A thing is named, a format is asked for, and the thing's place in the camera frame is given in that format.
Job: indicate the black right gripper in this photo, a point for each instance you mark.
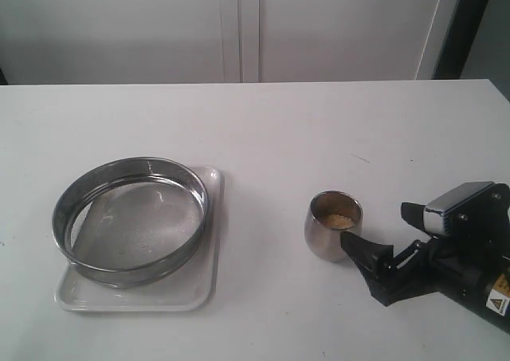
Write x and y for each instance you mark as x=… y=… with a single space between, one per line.
x=470 y=266

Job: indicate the yellow white grain pile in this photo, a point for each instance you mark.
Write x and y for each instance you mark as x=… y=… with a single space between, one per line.
x=337 y=222

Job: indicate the small stainless steel cup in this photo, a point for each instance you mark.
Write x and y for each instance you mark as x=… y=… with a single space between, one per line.
x=322 y=241

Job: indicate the round steel mesh sieve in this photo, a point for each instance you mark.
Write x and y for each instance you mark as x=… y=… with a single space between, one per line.
x=132 y=221

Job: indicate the white rectangular plastic tray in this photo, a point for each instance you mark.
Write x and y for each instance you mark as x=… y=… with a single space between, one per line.
x=184 y=290

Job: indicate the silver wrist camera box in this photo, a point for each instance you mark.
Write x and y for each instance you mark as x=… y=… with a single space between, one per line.
x=437 y=213

